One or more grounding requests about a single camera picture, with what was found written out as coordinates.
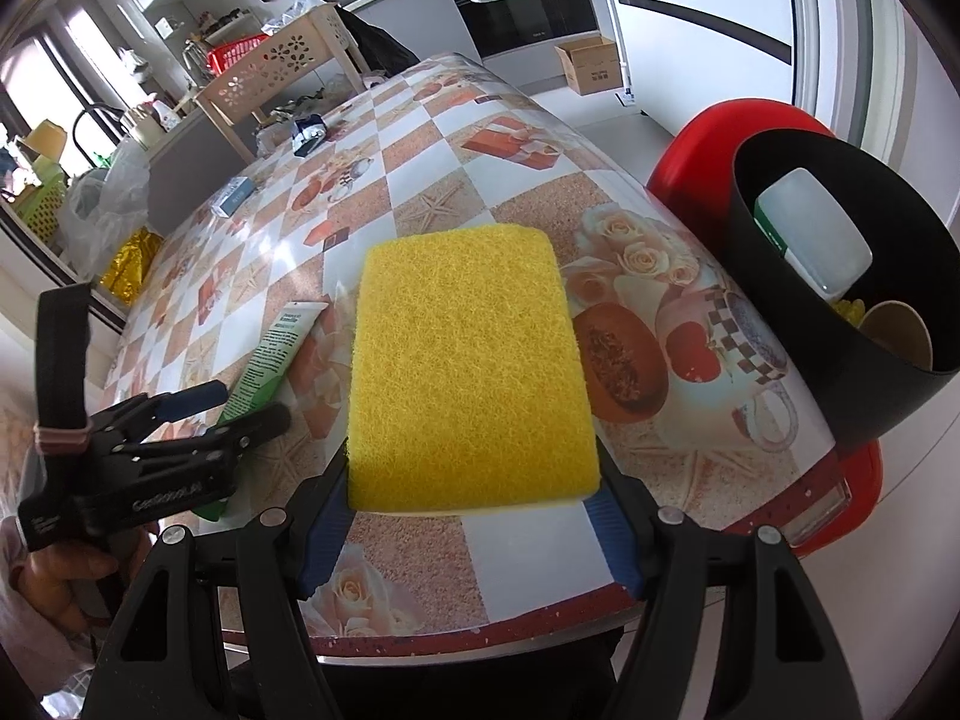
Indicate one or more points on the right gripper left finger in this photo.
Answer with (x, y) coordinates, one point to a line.
(282, 558)

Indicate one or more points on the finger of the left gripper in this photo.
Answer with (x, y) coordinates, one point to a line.
(240, 427)
(143, 414)

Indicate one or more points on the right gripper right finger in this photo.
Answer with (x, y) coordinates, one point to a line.
(661, 555)

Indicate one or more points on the green toothpaste box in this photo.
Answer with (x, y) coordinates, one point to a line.
(262, 382)

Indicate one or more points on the yellow scouring sponge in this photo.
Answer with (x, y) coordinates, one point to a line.
(468, 391)

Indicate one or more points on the paper cup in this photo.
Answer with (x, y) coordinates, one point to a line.
(897, 327)

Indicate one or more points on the coconut water bottle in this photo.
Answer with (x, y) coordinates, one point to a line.
(813, 234)

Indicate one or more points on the blue white carton box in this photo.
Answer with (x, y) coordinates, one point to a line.
(231, 196)

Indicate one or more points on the dark blue teal pouch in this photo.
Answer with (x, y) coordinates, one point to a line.
(307, 133)

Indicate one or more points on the yellow foam fruit net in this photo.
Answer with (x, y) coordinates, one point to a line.
(852, 311)

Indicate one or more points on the black trash bin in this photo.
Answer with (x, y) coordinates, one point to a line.
(862, 389)

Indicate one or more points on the person's left hand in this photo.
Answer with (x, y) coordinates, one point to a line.
(45, 580)

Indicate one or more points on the gold foil bag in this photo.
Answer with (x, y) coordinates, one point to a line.
(126, 272)

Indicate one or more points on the floral checkered tablecloth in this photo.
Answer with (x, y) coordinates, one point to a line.
(688, 389)

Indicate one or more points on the clear plastic bag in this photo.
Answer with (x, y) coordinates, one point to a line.
(103, 208)

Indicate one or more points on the black faucet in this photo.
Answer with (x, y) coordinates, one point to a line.
(97, 132)

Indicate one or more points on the red plastic basket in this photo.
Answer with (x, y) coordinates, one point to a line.
(224, 56)

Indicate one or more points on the red plastic stool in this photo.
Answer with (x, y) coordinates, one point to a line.
(693, 179)

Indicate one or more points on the beige plastic shelf rack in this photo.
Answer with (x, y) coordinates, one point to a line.
(302, 46)

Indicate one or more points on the black jacket on rack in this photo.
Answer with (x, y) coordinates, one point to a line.
(382, 51)

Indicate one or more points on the cardboard box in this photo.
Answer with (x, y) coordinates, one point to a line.
(591, 64)

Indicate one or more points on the black built-in oven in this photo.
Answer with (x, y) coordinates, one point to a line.
(500, 26)

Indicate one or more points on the white refrigerator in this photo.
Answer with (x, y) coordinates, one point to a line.
(686, 55)

